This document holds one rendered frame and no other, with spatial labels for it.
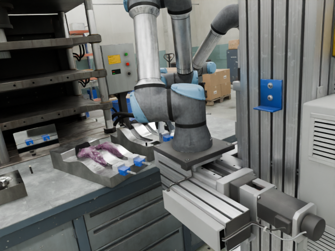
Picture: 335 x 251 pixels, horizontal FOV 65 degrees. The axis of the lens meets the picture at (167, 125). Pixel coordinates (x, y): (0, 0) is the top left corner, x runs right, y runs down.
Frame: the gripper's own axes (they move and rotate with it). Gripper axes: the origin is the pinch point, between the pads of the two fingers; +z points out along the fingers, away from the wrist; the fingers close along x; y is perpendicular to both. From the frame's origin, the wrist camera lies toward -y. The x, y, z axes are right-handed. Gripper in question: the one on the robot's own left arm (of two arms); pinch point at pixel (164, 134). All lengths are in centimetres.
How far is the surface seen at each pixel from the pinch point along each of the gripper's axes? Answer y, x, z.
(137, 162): 3.3, -20.4, 8.9
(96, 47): -79, 1, -51
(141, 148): -11.5, -9.4, 8.6
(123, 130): -33.9, -8.1, 2.6
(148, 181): -2.6, -12.2, 25.1
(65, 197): -1, -56, 15
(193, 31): -679, 630, -94
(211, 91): -316, 347, 59
